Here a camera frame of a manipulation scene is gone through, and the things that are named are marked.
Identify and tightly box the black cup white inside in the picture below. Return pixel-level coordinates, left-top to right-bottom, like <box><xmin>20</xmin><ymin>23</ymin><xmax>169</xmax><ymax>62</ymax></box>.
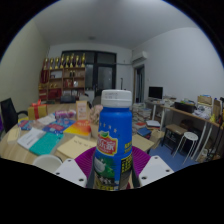
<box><xmin>32</xmin><ymin>154</ymin><xmax>63</xmax><ymax>174</ymax></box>

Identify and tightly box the yellow paper envelope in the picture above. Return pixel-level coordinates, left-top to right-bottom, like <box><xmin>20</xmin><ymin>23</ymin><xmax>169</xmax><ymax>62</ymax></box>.
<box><xmin>7</xmin><ymin>125</ymin><xmax>22</xmax><ymax>144</ymax></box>
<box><xmin>55</xmin><ymin>135</ymin><xmax>98</xmax><ymax>160</ymax></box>

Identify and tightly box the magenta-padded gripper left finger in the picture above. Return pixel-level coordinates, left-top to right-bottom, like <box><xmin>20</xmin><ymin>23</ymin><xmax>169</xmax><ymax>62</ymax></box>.
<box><xmin>53</xmin><ymin>146</ymin><xmax>98</xmax><ymax>189</ymax></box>

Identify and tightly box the open cardboard box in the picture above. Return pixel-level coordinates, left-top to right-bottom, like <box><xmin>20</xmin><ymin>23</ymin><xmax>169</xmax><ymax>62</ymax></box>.
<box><xmin>197</xmin><ymin>95</ymin><xmax>213</xmax><ymax>107</ymax></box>

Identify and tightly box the orange book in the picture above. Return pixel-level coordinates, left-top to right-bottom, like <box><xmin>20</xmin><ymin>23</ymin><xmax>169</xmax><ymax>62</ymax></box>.
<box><xmin>63</xmin><ymin>119</ymin><xmax>92</xmax><ymax>138</ymax></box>

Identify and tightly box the pink flower bouquet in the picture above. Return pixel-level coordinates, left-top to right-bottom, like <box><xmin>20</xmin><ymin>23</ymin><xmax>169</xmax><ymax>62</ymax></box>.
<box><xmin>88</xmin><ymin>104</ymin><xmax>104</xmax><ymax>138</ymax></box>

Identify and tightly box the black office chair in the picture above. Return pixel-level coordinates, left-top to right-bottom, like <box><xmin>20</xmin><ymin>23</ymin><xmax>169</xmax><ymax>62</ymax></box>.
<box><xmin>0</xmin><ymin>97</ymin><xmax>29</xmax><ymax>134</ymax></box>

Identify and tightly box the brown wooden stool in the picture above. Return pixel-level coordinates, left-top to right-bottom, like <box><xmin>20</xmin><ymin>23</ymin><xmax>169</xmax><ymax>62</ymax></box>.
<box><xmin>161</xmin><ymin>123</ymin><xmax>185</xmax><ymax>148</ymax></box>

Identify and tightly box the small tan upright box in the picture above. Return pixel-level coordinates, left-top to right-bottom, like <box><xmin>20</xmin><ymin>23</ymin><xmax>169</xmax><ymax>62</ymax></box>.
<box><xmin>75</xmin><ymin>100</ymin><xmax>89</xmax><ymax>121</ymax></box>

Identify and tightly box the white round stool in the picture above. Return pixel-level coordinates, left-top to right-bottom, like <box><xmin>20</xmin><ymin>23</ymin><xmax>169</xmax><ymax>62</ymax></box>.
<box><xmin>172</xmin><ymin>131</ymin><xmax>199</xmax><ymax>158</ymax></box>

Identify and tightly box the blue book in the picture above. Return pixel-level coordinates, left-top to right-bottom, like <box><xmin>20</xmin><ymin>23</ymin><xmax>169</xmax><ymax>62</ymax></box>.
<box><xmin>42</xmin><ymin>118</ymin><xmax>76</xmax><ymax>135</ymax></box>

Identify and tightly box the wooden shelf unit with trophies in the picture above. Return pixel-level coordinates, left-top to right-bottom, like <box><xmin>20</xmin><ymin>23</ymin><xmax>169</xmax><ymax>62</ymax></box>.
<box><xmin>38</xmin><ymin>53</ymin><xmax>87</xmax><ymax>101</ymax></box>

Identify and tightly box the long wooden side desk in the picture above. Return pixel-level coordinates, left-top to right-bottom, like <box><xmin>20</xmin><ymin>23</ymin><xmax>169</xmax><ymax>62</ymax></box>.
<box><xmin>156</xmin><ymin>103</ymin><xmax>224</xmax><ymax>161</ymax></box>

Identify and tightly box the pile of books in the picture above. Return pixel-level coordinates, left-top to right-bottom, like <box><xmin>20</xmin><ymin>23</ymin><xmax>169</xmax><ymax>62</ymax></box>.
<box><xmin>132</xmin><ymin>102</ymin><xmax>163</xmax><ymax>138</ymax></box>

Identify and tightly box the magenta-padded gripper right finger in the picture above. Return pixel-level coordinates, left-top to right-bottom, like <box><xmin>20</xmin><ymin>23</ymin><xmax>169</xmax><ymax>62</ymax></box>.
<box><xmin>128</xmin><ymin>145</ymin><xmax>175</xmax><ymax>188</ymax></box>

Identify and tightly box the teal notebook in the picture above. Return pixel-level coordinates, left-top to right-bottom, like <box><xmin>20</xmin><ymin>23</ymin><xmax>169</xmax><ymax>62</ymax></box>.
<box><xmin>28</xmin><ymin>131</ymin><xmax>64</xmax><ymax>157</ymax></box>

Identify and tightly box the blue drink bottle white cap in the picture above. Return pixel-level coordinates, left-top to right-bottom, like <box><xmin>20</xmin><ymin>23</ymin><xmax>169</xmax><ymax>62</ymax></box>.
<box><xmin>91</xmin><ymin>89</ymin><xmax>134</xmax><ymax>192</ymax></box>

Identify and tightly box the white paper stack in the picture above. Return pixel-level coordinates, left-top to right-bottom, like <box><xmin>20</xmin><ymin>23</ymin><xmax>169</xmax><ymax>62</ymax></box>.
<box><xmin>36</xmin><ymin>114</ymin><xmax>57</xmax><ymax>126</ymax></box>

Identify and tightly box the black printer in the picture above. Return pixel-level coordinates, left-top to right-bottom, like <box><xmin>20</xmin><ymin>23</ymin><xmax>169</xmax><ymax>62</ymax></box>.
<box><xmin>173</xmin><ymin>101</ymin><xmax>196</xmax><ymax>114</ymax></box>

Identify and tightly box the yellow gift box red ribbon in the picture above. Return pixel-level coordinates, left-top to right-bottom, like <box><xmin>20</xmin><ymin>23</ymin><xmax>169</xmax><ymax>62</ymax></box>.
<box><xmin>27</xmin><ymin>99</ymin><xmax>48</xmax><ymax>121</ymax></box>

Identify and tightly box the pink package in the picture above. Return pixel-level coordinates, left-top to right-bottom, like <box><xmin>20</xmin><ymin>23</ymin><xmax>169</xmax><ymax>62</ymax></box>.
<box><xmin>54</xmin><ymin>109</ymin><xmax>77</xmax><ymax>120</ymax></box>

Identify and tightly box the black computer monitor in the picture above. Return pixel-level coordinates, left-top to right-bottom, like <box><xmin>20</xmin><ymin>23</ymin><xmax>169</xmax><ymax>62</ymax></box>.
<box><xmin>148</xmin><ymin>86</ymin><xmax>164</xmax><ymax>100</ymax></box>

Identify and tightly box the white printed document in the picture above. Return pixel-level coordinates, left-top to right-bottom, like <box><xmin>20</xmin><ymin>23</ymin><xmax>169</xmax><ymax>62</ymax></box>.
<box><xmin>16</xmin><ymin>127</ymin><xmax>46</xmax><ymax>150</ymax></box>

